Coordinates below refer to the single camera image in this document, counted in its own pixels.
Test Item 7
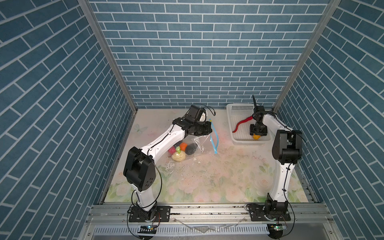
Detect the clear zip top bag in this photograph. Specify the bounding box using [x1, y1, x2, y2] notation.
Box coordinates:
[168, 119, 219, 162]

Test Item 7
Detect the large black food piece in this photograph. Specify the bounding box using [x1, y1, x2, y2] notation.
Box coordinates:
[185, 143, 198, 156]

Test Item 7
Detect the pink round food ball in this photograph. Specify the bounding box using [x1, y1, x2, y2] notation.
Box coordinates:
[168, 146, 177, 155]

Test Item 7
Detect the cream white food ball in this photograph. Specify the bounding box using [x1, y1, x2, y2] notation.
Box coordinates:
[171, 151, 187, 162]

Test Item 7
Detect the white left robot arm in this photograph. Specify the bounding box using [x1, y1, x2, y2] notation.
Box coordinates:
[123, 118, 213, 212]

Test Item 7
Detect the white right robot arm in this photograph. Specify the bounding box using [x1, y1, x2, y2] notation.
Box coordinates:
[250, 105, 303, 213]

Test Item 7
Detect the red chili pepper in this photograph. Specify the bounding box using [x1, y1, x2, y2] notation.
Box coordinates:
[232, 116, 254, 133]

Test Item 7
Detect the white plastic perforated basket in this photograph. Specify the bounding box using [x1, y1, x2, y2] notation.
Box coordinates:
[226, 103, 272, 145]

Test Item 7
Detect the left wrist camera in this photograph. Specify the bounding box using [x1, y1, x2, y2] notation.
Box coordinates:
[185, 105, 207, 123]

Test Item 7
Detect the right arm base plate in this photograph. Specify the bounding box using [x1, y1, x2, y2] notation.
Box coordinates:
[246, 203, 291, 222]

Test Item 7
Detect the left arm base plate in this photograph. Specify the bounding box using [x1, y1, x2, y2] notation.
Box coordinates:
[128, 205, 171, 223]

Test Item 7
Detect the aluminium mounting rail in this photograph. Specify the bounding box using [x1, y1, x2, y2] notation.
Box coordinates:
[80, 203, 342, 240]

